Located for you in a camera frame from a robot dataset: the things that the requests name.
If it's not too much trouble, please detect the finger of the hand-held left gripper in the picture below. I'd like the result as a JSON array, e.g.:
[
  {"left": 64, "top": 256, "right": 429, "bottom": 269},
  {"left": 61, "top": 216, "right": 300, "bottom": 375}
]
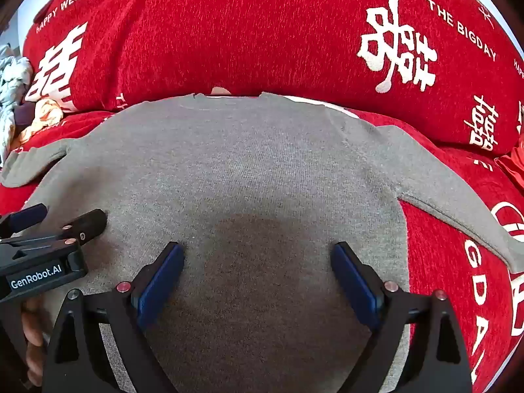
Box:
[
  {"left": 16, "top": 209, "right": 108, "bottom": 255},
  {"left": 0, "top": 203, "right": 48, "bottom": 238}
]

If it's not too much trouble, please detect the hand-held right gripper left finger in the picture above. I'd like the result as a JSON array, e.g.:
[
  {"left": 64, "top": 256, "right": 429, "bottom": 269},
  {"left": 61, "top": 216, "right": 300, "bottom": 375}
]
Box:
[{"left": 42, "top": 241, "right": 186, "bottom": 393}]

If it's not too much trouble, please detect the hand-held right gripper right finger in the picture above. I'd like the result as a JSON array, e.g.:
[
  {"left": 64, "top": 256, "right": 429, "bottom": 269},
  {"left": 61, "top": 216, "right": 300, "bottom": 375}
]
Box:
[{"left": 331, "top": 241, "right": 473, "bottom": 393}]

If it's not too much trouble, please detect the grey knit sweater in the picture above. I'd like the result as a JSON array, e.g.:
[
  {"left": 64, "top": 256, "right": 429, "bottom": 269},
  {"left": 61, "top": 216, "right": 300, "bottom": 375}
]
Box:
[{"left": 0, "top": 92, "right": 524, "bottom": 393}]

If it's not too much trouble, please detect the person's left hand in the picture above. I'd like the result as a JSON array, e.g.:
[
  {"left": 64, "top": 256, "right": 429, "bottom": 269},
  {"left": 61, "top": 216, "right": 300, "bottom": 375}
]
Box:
[{"left": 21, "top": 298, "right": 47, "bottom": 386}]

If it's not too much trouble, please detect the red printed sofa seat cover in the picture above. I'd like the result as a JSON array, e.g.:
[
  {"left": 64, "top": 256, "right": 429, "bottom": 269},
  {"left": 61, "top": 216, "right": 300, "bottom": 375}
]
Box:
[{"left": 0, "top": 95, "right": 524, "bottom": 393}]

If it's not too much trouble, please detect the orange white crumpled cloth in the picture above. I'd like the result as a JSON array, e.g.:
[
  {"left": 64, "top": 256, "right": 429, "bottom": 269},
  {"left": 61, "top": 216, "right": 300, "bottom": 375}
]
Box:
[{"left": 16, "top": 98, "right": 65, "bottom": 145}]

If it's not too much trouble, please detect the dark purple cloth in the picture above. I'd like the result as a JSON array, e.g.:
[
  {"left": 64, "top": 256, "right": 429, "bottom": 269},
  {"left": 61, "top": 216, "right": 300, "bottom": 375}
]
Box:
[{"left": 14, "top": 104, "right": 38, "bottom": 127}]

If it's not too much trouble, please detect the grey white patterned crumpled cloth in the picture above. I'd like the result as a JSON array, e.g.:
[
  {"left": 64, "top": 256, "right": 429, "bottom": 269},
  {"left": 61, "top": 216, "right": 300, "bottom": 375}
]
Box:
[{"left": 0, "top": 44, "right": 34, "bottom": 162}]

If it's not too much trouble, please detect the red crumpled fabric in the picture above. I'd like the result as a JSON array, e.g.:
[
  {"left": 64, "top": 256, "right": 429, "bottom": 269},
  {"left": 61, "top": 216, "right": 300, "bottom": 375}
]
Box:
[{"left": 495, "top": 138, "right": 524, "bottom": 191}]

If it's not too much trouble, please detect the red wedding quilt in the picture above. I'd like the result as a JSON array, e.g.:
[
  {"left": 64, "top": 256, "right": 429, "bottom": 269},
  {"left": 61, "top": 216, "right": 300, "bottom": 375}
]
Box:
[{"left": 22, "top": 0, "right": 524, "bottom": 157}]

